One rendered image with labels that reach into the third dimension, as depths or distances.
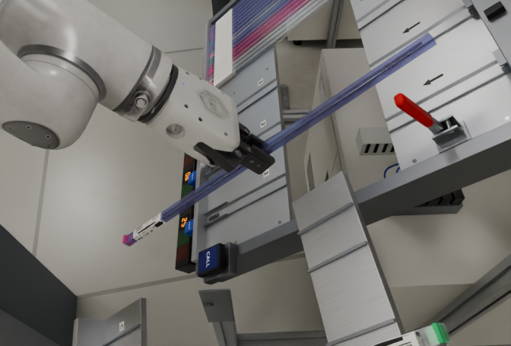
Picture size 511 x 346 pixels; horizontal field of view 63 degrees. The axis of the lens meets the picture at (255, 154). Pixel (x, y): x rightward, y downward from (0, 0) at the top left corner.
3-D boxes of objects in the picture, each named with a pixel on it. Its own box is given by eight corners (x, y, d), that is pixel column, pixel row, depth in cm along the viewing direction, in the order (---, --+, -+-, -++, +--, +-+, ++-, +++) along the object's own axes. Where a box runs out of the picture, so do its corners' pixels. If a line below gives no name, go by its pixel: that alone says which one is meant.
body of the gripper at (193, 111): (165, 90, 41) (249, 144, 47) (169, 42, 49) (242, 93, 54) (124, 137, 44) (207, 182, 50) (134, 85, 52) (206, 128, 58)
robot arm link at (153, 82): (150, 74, 40) (176, 90, 42) (156, 32, 47) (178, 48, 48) (104, 128, 44) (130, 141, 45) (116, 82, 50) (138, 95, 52)
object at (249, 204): (215, 266, 73) (201, 261, 71) (220, 31, 112) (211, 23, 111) (300, 230, 63) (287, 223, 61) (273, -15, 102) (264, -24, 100)
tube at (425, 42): (129, 246, 64) (124, 243, 63) (131, 239, 65) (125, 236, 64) (436, 44, 46) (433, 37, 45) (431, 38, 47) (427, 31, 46)
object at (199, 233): (221, 271, 75) (190, 261, 71) (224, 39, 115) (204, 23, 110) (226, 270, 75) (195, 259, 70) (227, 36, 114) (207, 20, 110)
